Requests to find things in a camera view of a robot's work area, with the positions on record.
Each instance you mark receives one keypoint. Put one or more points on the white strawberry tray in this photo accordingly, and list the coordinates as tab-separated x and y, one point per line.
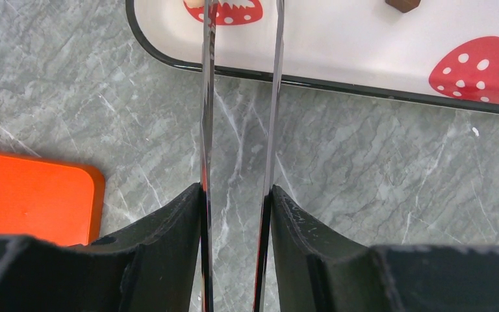
441	53

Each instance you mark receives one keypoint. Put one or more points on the metal tongs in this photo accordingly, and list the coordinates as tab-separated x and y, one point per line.
206	127

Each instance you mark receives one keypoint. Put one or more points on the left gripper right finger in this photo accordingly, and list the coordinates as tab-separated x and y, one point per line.
318	269

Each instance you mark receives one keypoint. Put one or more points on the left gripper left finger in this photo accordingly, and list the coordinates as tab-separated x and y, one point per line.
148	265

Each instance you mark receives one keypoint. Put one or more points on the orange box lid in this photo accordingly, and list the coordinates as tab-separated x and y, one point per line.
56	201

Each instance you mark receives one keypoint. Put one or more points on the brown block chocolate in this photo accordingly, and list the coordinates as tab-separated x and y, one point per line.
403	6

